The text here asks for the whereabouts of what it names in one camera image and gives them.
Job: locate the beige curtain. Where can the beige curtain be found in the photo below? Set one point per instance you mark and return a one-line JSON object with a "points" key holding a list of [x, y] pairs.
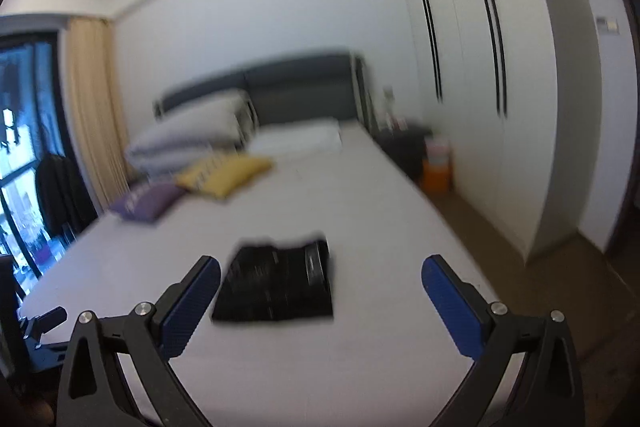
{"points": [[92, 107]]}

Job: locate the black hanging jacket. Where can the black hanging jacket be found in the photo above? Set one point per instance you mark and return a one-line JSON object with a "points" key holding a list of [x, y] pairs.
{"points": [[62, 197]]}

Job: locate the dark nightstand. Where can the dark nightstand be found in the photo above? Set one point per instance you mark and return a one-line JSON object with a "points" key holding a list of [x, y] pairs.
{"points": [[400, 149]]}

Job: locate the black pants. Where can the black pants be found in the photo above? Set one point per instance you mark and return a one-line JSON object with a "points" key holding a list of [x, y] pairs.
{"points": [[280, 282]]}

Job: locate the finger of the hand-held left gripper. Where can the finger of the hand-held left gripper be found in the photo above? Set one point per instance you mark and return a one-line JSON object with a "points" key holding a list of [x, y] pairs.
{"points": [[46, 319], [50, 353]]}

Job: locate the white wardrobe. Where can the white wardrobe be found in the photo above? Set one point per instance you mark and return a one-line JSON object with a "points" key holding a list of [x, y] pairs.
{"points": [[500, 182]]}

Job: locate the orange box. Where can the orange box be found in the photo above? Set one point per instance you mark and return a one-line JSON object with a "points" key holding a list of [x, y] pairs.
{"points": [[436, 176]]}

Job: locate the white pillow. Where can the white pillow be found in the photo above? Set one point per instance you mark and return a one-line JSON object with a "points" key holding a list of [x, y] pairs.
{"points": [[295, 138]]}

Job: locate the white pink box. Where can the white pink box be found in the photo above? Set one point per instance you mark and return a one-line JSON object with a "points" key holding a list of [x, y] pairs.
{"points": [[438, 148]]}

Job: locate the grey headboard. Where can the grey headboard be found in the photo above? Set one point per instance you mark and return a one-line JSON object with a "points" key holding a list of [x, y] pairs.
{"points": [[300, 82]]}

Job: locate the wall switch panel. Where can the wall switch panel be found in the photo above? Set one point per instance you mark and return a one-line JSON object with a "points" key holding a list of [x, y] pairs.
{"points": [[607, 25]]}

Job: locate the yellow cushion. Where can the yellow cushion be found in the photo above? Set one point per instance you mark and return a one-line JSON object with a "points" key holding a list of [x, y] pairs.
{"points": [[225, 172]]}

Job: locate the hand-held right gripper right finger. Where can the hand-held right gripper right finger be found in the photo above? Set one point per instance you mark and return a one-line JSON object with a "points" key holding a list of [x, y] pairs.
{"points": [[452, 307]]}

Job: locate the white pillows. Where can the white pillows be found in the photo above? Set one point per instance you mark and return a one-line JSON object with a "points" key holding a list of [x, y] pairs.
{"points": [[190, 132]]}

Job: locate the purple cushion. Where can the purple cushion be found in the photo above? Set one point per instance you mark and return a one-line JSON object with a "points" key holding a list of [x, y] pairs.
{"points": [[145, 202]]}

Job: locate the white bed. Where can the white bed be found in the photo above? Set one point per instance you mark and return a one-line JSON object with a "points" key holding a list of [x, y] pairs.
{"points": [[350, 207]]}

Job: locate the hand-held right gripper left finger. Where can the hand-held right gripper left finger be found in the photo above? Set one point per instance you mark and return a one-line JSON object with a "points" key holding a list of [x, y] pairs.
{"points": [[192, 302]]}

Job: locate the glass window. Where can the glass window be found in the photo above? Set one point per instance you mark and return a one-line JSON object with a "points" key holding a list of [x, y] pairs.
{"points": [[25, 107]]}

